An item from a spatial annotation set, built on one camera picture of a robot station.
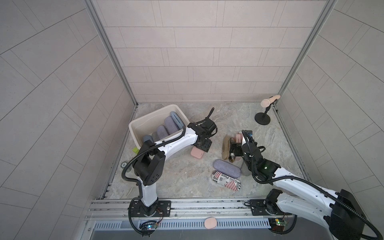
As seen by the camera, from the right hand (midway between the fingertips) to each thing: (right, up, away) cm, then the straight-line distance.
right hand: (235, 140), depth 82 cm
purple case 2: (-5, -16, +1) cm, 16 cm away
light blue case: (-34, +11, +9) cm, 37 cm away
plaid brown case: (-1, -10, +3) cm, 10 cm away
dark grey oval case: (-48, 0, +12) cm, 50 cm away
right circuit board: (+16, -36, -14) cm, 42 cm away
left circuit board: (-42, -34, -17) cm, 57 cm away
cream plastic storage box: (-51, +9, +7) cm, 53 cm away
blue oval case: (-53, -1, +12) cm, 54 cm away
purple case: (-38, +8, +11) cm, 40 cm away
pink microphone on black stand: (+26, +11, +24) cm, 37 cm away
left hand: (-17, -4, +6) cm, 18 cm away
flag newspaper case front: (-6, -20, -5) cm, 22 cm away
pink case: (-22, -6, -3) cm, 23 cm away
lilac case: (-43, +4, +10) cm, 45 cm away
